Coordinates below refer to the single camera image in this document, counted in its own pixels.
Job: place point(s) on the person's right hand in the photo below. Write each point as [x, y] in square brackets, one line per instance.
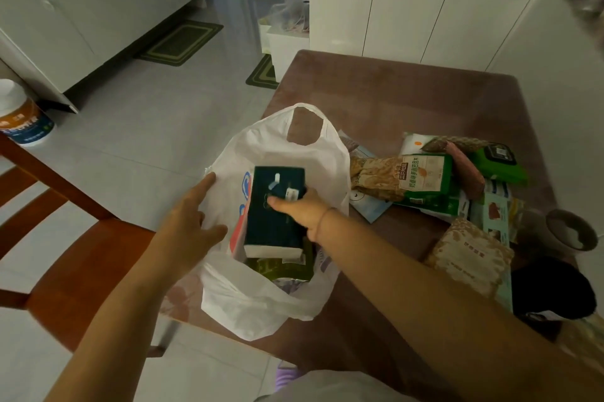
[306, 213]

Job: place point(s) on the person's left hand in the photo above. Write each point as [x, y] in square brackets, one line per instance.
[184, 241]

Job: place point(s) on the dark green tissue box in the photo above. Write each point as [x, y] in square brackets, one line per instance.
[271, 227]

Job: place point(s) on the yellow green film roll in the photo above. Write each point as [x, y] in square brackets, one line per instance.
[283, 269]

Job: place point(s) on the light blue white packet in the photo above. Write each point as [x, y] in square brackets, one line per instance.
[368, 208]

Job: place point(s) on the white plastic bag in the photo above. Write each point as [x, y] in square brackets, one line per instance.
[245, 302]

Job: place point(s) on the green noodle packet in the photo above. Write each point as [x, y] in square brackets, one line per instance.
[424, 177]

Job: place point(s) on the beige green nut box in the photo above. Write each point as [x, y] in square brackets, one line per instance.
[439, 206]

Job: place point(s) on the magenta beige nut box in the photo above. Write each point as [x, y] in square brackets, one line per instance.
[467, 260]

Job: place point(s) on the long light green box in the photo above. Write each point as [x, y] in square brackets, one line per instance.
[495, 217]

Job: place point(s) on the green wet wipes pack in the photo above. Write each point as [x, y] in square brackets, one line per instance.
[500, 168]

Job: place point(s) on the person's left forearm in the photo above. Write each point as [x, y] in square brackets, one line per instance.
[108, 345]

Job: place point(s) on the person's right forearm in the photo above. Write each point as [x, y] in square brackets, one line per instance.
[448, 321]

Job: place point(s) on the person's purple slipper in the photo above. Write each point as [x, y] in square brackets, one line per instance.
[288, 378]

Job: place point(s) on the person's white shirt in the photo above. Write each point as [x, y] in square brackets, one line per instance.
[340, 390]

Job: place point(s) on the clear plastic bag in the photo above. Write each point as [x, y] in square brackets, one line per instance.
[290, 15]

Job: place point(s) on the brown wooden chair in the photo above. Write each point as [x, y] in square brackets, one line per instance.
[80, 269]

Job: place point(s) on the reddish brown table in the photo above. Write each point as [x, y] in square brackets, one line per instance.
[377, 95]

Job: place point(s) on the small green doormat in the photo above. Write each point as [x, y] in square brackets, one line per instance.
[264, 73]

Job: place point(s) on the white low box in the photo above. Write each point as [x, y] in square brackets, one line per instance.
[288, 50]

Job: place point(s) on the large green doormat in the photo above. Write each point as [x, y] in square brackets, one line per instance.
[179, 43]

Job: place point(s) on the white orange blue bucket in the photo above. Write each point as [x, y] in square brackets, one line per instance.
[23, 118]

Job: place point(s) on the white three door cabinet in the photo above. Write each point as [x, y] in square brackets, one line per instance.
[406, 15]

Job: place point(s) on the long white cabinet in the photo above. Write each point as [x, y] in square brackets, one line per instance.
[94, 5]

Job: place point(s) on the grey metal cup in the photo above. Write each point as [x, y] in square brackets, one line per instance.
[571, 232]

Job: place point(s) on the white counter steel top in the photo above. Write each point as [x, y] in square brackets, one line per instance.
[557, 85]

